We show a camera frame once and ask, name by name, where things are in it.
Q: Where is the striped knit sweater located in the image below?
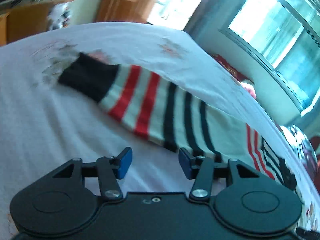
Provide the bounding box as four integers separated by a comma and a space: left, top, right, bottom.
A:
58, 53, 297, 190

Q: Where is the white floral bed sheet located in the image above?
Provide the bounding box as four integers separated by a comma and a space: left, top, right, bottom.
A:
0, 22, 320, 240

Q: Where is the red folded blanket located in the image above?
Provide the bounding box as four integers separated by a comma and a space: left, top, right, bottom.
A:
211, 54, 257, 100

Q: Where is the pile of colourful bedding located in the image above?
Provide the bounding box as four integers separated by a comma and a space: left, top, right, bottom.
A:
280, 125, 318, 173

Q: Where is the brown wooden door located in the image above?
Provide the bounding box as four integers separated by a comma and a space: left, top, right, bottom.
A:
95, 0, 156, 23

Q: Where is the wooden desk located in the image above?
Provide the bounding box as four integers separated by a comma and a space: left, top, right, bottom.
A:
1, 0, 74, 46

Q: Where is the window with grey frame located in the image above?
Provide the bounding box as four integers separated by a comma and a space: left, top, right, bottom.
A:
221, 0, 319, 114

